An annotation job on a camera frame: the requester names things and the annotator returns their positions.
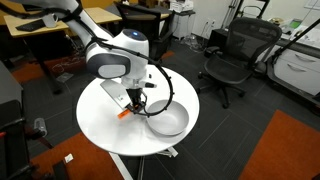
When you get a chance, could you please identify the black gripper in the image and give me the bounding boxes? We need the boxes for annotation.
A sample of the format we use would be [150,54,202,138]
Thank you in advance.
[125,87,148,114]

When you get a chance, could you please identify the orange marker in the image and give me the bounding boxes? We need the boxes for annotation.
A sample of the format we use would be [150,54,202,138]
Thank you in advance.
[117,109,133,120]

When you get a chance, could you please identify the white round bowl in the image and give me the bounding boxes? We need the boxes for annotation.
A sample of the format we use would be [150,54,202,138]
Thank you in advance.
[145,99,190,137]

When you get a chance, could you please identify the white table base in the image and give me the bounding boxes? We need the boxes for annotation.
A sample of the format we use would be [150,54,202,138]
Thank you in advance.
[108,146,179,180]

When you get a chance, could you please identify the grey floor power strip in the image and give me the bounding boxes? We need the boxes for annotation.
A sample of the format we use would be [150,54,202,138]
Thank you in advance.
[55,72,75,84]

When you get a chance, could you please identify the light wooden desk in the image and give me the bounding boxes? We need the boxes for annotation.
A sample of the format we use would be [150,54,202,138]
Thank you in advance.
[3,7,123,96]

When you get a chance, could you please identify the black mesh office chair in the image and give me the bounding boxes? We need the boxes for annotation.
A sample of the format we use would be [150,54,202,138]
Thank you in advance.
[196,16,284,109]

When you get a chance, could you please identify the black box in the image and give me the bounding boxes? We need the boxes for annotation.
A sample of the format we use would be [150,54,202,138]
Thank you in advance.
[205,28,234,59]

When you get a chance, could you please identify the white mug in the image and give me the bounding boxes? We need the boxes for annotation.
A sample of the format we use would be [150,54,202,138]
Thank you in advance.
[43,13,60,29]

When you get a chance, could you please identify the black equipment stand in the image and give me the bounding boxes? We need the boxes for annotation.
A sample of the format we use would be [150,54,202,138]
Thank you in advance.
[0,61,54,180]

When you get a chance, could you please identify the black keyboard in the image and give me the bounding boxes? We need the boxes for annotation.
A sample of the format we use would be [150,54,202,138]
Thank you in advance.
[14,19,48,33]

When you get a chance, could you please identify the white drawer cabinet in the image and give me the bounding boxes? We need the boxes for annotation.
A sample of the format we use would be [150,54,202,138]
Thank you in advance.
[266,44,320,98]

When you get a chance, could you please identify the black diagonal stand pole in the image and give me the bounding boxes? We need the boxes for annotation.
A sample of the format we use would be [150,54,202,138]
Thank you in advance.
[271,18,320,66]

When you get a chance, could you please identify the green desk item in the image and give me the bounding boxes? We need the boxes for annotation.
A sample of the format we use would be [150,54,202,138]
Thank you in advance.
[289,19,303,30]

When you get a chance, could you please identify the white pedestal unit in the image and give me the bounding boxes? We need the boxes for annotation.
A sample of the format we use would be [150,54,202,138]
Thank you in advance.
[169,0,196,40]

